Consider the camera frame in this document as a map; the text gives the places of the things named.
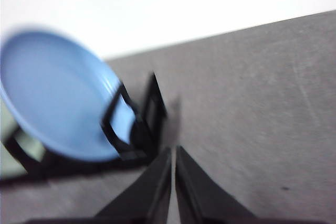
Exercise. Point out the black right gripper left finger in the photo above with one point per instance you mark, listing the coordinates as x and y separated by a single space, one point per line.
147 195

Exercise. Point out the black plate rack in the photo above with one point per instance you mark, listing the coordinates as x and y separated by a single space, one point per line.
152 108

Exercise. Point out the blue plate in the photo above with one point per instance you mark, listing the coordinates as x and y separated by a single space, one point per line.
57 90

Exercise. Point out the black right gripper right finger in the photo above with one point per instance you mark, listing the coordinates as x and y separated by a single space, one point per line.
199 197

